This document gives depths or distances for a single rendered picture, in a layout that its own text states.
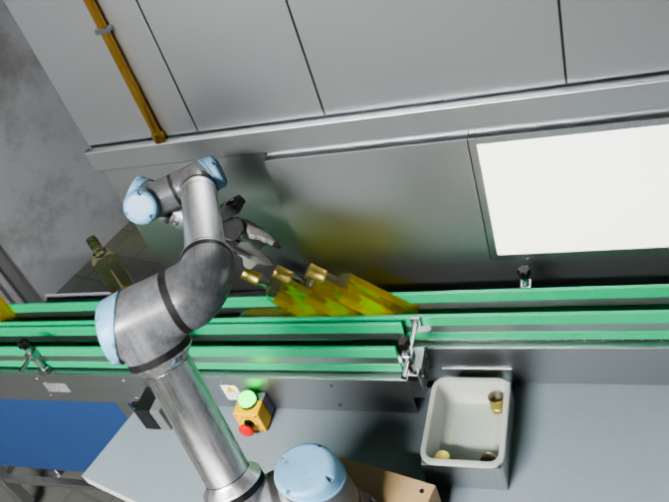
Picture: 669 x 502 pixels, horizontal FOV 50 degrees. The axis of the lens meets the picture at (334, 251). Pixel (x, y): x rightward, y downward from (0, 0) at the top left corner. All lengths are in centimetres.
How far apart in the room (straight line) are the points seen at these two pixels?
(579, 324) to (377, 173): 54
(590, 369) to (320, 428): 65
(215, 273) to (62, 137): 297
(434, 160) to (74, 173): 290
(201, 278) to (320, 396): 66
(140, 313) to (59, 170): 295
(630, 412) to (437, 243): 56
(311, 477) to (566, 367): 67
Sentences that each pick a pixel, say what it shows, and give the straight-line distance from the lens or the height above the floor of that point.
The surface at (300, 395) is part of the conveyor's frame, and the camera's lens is 179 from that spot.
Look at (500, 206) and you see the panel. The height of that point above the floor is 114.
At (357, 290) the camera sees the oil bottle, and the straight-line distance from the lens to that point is 166.
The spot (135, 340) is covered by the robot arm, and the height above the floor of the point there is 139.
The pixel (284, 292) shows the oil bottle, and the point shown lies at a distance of 171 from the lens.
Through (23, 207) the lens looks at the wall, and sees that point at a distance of 401.
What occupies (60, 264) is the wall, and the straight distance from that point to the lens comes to 418.
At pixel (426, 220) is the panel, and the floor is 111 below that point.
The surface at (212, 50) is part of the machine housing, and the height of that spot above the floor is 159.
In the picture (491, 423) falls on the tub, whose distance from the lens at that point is 167.
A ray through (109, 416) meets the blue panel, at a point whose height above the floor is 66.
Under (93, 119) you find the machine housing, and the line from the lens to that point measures 184.
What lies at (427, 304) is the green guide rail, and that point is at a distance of 172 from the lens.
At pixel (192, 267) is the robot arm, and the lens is 121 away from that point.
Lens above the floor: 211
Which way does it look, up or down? 37 degrees down
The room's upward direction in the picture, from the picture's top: 21 degrees counter-clockwise
